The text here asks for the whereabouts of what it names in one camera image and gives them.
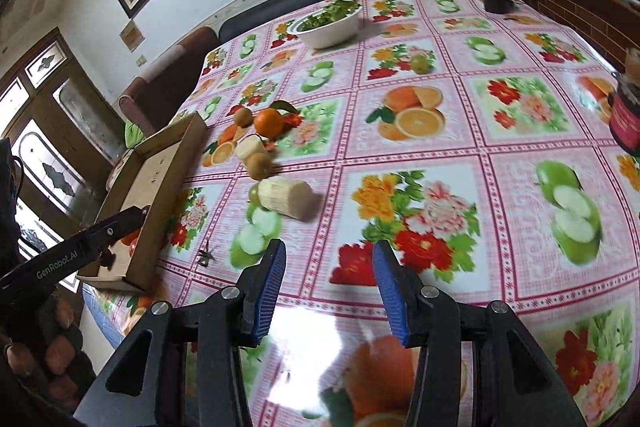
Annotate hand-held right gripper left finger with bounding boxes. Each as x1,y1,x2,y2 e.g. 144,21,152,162
75,239,287,427

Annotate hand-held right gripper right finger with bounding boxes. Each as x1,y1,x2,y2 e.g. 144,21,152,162
372,241,586,427

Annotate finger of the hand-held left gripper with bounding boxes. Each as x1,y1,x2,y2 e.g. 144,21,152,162
82,206,148,258

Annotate cardboard box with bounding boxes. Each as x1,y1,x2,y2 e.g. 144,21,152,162
75,111,210,295

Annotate large pale peeled fruit piece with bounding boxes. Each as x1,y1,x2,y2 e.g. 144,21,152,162
257,177,313,222

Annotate small pale peeled fruit piece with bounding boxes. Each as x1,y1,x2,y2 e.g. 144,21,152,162
235,134,268,162

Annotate orange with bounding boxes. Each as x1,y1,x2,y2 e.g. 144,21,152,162
253,107,286,140

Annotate person's left hand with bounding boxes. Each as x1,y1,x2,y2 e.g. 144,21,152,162
0,292,96,410

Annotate green cloth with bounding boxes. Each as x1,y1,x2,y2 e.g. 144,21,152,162
124,119,147,148

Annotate wooden door with frosted glass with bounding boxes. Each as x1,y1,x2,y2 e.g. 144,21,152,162
0,29,126,258

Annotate brown armchair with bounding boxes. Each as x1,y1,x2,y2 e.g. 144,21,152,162
118,26,218,142

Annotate white bowl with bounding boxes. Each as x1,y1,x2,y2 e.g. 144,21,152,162
291,0,363,49

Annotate leafy greens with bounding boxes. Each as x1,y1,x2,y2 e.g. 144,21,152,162
297,0,360,30

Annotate red motor with wooden pulley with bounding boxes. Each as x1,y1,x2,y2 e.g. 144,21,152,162
607,47,640,155

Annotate yellow wall sticker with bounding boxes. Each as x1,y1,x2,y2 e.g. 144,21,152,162
120,21,146,52

